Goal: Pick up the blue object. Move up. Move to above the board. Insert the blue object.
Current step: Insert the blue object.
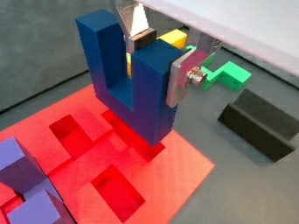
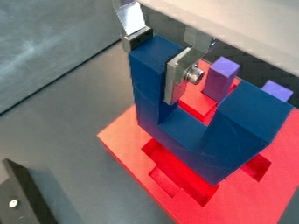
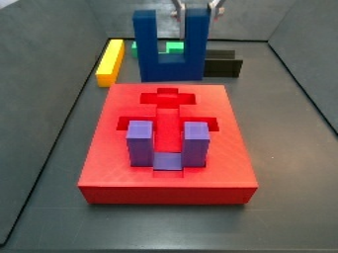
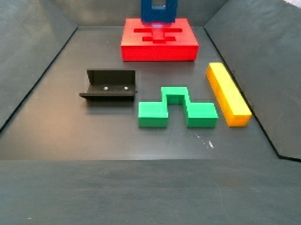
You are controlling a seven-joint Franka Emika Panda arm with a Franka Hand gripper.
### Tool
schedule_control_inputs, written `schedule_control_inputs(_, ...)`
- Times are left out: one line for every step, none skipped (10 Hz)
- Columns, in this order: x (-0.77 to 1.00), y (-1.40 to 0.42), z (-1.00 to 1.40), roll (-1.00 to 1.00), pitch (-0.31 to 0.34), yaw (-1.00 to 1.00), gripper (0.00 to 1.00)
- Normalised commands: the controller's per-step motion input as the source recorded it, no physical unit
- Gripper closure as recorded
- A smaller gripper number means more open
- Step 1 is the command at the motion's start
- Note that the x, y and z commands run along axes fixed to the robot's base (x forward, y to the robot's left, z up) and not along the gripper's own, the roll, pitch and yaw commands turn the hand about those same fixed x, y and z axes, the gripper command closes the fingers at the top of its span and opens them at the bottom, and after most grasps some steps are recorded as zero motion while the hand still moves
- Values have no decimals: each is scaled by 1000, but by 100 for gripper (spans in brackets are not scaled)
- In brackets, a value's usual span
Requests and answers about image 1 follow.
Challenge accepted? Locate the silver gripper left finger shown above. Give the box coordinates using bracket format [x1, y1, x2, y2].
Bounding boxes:
[109, 0, 157, 53]

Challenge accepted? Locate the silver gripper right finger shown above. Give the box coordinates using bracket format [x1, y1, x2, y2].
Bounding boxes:
[166, 28, 222, 108]

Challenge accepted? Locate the blue U-shaped block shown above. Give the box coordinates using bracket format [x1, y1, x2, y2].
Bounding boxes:
[77, 9, 183, 145]

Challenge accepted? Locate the red slotted board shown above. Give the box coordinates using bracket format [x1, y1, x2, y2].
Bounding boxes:
[0, 87, 214, 224]

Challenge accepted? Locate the yellow long bar block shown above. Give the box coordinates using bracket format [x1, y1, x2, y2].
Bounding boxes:
[126, 29, 187, 77]

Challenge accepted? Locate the green stepped block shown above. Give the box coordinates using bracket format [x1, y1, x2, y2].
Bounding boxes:
[201, 53, 252, 91]

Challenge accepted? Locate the purple U-shaped block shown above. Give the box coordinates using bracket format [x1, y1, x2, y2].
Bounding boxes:
[0, 136, 77, 224]

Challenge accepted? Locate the black angle bracket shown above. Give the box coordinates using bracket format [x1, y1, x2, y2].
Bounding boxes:
[220, 89, 299, 162]

